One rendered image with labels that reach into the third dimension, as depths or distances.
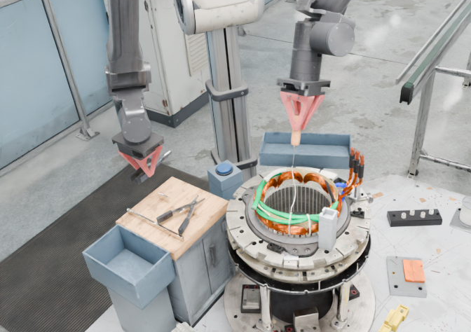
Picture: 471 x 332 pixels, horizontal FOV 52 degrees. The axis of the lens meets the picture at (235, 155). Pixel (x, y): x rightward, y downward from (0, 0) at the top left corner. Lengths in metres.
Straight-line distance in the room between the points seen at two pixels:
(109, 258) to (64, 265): 1.48
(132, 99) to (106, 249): 0.40
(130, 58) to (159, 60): 2.34
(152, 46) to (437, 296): 2.40
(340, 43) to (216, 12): 0.48
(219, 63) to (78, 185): 1.97
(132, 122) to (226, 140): 0.60
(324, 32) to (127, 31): 0.33
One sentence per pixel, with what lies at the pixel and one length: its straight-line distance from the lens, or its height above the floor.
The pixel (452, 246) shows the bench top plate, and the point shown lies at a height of 0.78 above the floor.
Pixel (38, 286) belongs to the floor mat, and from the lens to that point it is 2.64.
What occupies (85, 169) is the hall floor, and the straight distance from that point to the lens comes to 3.30.
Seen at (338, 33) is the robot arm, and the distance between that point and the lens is 0.87.
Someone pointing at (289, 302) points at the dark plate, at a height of 0.78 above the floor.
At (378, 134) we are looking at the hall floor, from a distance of 3.34.
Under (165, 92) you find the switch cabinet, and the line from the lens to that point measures 3.36.
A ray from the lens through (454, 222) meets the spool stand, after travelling 1.59.
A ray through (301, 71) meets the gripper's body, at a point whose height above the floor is 1.43.
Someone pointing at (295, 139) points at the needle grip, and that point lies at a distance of 0.97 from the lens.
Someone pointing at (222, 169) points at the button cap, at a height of 1.04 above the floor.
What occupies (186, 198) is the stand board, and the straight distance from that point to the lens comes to 1.21.
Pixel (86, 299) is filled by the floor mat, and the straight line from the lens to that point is 2.49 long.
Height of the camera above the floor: 1.85
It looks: 36 degrees down
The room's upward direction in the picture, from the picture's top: 6 degrees counter-clockwise
